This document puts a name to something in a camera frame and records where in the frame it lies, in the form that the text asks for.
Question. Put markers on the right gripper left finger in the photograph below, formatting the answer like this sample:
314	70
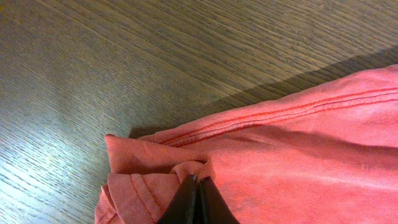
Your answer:
181	209

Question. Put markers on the salmon red t-shirt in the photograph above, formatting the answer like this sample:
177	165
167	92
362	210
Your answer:
327	154

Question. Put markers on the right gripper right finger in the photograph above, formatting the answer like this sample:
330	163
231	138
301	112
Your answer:
212	208

